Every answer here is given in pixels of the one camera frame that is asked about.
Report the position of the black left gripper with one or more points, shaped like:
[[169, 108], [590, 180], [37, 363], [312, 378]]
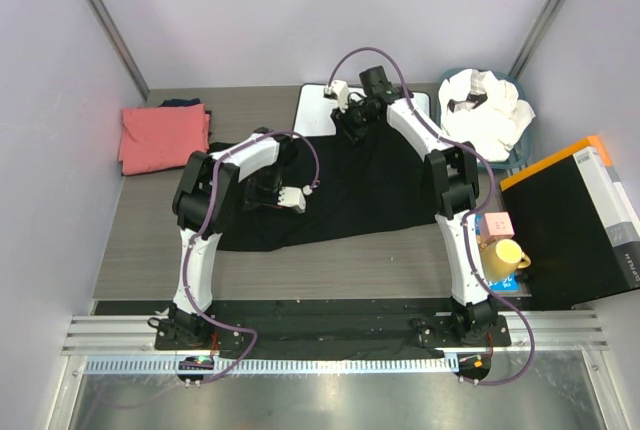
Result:
[[270, 198]]

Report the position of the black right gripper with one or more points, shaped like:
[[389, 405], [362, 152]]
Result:
[[345, 120]]

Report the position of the black floral print t-shirt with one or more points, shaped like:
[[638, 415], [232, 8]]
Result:
[[374, 186]]

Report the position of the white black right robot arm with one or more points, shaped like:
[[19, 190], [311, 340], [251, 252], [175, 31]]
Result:
[[449, 181]]

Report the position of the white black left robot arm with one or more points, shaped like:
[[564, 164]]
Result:
[[213, 189]]

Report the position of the white crumpled t-shirts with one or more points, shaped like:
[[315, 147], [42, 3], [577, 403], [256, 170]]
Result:
[[482, 110]]

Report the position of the white tray board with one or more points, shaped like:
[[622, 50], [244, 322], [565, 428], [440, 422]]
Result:
[[314, 112]]

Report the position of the folded coral pink t-shirt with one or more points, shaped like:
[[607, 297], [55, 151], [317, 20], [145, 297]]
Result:
[[161, 138]]

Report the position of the folded dark navy t-shirt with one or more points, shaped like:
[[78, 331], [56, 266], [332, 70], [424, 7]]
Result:
[[180, 101]]

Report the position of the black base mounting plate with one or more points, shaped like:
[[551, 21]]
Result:
[[342, 323]]

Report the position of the teal laundry basket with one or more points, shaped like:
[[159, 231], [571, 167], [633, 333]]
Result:
[[522, 150]]

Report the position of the pink cube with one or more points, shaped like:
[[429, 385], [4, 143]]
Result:
[[495, 226]]

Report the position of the yellow mug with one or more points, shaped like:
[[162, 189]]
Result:
[[502, 258]]

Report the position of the blue picture book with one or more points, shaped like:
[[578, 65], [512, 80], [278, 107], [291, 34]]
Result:
[[506, 285]]

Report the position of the black orange box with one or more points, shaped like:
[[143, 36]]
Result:
[[573, 218]]

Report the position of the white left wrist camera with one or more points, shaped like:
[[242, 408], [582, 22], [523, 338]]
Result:
[[294, 198]]

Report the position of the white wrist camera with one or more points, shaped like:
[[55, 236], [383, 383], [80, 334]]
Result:
[[294, 198], [338, 91]]

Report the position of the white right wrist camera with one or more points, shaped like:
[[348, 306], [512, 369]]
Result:
[[338, 91]]

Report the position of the aluminium rail frame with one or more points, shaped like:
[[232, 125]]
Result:
[[127, 345]]

